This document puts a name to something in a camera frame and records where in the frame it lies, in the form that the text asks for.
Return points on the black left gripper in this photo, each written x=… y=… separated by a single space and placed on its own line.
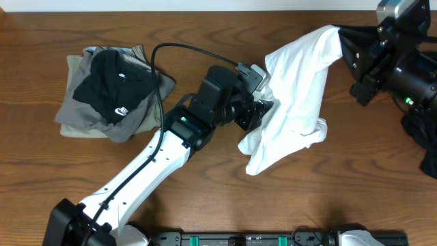
x=253 y=118

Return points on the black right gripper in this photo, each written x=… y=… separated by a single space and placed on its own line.
x=377 y=63

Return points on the white t-shirt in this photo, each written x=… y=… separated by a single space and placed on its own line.
x=298 y=73

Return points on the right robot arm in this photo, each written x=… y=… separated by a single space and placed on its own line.
x=404 y=44

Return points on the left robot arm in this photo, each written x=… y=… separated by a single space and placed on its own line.
x=101 y=218

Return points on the black crumpled garment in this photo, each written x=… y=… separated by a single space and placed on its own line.
x=420 y=133

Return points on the beige folded garment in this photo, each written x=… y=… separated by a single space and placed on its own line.
x=80 y=120

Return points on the black Nike t-shirt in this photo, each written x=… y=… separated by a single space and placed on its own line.
x=115 y=87

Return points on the grey folded garment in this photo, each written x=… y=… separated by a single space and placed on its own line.
x=136 y=56

